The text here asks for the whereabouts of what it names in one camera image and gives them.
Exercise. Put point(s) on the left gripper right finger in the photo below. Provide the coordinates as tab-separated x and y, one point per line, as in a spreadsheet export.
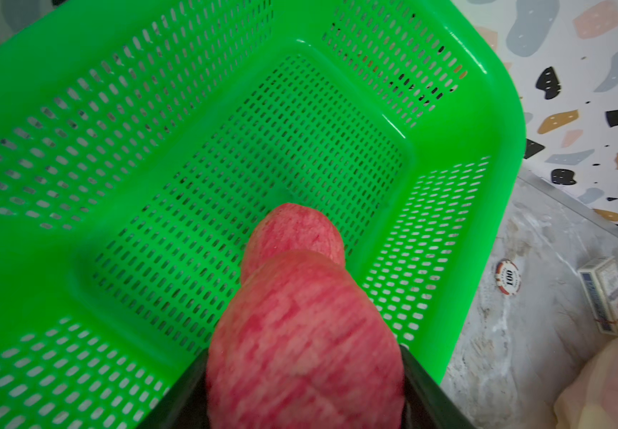
426	405

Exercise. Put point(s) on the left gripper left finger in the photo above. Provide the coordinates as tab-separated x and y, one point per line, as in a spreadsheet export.
184	406

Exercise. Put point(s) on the red apple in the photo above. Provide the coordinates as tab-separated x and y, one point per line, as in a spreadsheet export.
291	227
302	346

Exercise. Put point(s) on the poker chip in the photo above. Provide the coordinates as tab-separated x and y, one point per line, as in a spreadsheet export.
508	277

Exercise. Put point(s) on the small card box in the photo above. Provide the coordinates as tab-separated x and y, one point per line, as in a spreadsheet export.
599	279

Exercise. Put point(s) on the green plastic mesh basket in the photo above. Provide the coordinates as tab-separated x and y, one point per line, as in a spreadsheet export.
142	141

